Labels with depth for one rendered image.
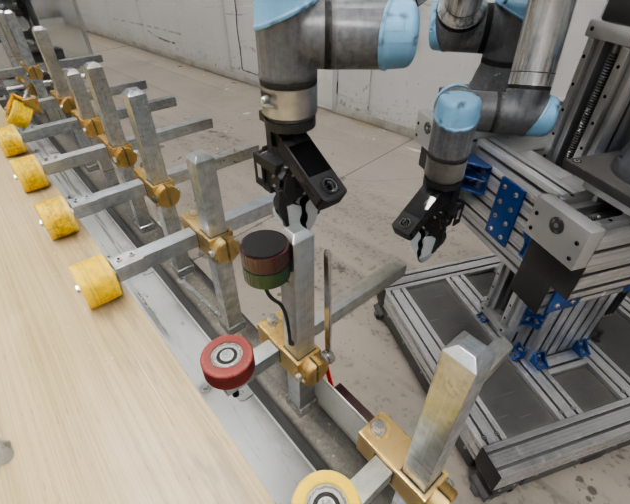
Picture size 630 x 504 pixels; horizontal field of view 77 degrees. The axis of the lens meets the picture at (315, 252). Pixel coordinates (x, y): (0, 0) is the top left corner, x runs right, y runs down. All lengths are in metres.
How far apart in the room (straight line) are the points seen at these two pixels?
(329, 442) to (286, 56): 0.62
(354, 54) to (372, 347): 1.42
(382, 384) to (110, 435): 1.23
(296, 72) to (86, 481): 0.55
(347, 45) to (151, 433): 0.54
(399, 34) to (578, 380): 1.39
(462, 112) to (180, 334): 0.80
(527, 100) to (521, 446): 0.98
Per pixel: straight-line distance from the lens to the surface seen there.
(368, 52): 0.52
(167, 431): 0.60
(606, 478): 1.79
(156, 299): 1.17
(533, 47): 0.87
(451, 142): 0.76
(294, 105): 0.54
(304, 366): 0.66
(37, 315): 0.82
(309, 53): 0.52
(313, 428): 0.79
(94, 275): 0.74
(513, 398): 1.54
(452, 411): 0.43
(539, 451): 1.45
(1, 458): 0.66
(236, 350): 0.64
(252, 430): 0.89
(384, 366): 1.73
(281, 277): 0.49
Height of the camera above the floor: 1.41
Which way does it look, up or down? 39 degrees down
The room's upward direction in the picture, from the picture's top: straight up
